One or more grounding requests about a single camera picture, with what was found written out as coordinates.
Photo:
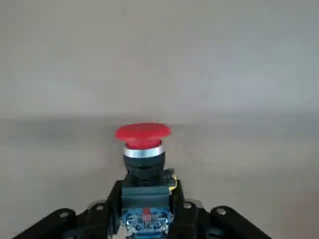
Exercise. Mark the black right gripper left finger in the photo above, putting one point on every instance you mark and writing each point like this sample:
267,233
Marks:
99,216

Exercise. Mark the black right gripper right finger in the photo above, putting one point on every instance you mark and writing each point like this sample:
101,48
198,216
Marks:
194,219

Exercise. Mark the red mushroom push button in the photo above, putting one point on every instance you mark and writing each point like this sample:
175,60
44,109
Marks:
143,159

